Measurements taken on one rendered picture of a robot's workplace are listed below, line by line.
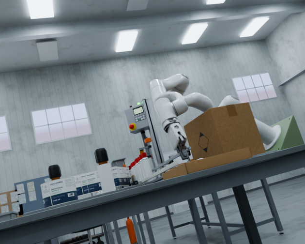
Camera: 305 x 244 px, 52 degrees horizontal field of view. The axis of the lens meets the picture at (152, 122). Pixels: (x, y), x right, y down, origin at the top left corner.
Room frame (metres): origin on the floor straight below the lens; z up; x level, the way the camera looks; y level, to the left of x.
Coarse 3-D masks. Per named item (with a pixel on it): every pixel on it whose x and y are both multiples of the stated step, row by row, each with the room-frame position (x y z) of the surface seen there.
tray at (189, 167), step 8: (232, 152) 1.12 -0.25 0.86; (240, 152) 1.13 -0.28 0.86; (248, 152) 1.14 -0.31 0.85; (200, 160) 1.08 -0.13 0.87; (208, 160) 1.09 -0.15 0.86; (216, 160) 1.10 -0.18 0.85; (224, 160) 1.11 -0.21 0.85; (232, 160) 1.12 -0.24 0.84; (240, 160) 1.13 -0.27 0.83; (176, 168) 1.16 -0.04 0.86; (184, 168) 1.08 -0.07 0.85; (192, 168) 1.07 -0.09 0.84; (200, 168) 1.08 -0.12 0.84; (208, 168) 1.09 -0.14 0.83; (168, 176) 1.27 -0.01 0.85; (176, 176) 1.18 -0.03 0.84
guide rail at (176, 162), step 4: (176, 160) 1.40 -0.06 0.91; (172, 164) 1.46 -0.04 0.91; (176, 164) 1.41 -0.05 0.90; (164, 168) 1.60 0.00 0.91; (168, 168) 1.53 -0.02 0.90; (156, 172) 1.76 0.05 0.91; (160, 172) 1.69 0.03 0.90; (148, 176) 1.96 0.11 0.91; (152, 176) 1.86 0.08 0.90; (144, 180) 2.09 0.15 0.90
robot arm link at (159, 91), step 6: (156, 90) 1.61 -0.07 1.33; (162, 90) 1.61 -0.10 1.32; (156, 96) 1.57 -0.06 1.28; (162, 96) 1.55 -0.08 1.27; (168, 96) 1.54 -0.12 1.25; (174, 96) 1.51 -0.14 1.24; (180, 96) 1.47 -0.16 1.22; (174, 102) 1.45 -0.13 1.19; (180, 102) 1.44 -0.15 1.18; (186, 102) 1.46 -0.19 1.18; (180, 108) 1.44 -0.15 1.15; (186, 108) 1.45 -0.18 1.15; (180, 114) 1.47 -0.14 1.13
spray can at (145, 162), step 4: (144, 152) 2.10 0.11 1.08; (144, 156) 2.10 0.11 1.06; (144, 160) 2.09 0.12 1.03; (148, 160) 2.10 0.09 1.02; (144, 164) 2.09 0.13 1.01; (148, 164) 2.09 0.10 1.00; (144, 168) 2.10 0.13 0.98; (148, 168) 2.09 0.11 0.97; (148, 172) 2.09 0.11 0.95; (148, 180) 2.09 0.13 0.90
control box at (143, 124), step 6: (132, 108) 2.29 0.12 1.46; (144, 108) 2.26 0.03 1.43; (126, 114) 2.30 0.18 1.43; (132, 114) 2.29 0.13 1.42; (138, 114) 2.27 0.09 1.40; (132, 120) 2.29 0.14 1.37; (144, 120) 2.26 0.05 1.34; (138, 126) 2.28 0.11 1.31; (144, 126) 2.27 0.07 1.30; (132, 132) 2.31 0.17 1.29; (138, 132) 2.37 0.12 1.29
